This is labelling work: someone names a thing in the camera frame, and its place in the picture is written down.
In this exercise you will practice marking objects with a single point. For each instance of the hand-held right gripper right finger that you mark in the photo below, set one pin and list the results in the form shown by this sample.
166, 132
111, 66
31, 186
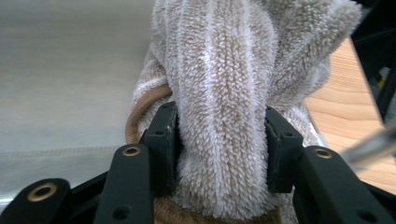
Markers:
281, 149

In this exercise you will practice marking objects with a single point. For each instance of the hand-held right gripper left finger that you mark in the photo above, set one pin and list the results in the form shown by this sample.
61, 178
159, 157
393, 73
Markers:
165, 146

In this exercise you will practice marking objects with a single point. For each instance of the beige striped fluffy cloth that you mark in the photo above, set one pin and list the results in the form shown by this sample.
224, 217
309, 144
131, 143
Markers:
224, 93

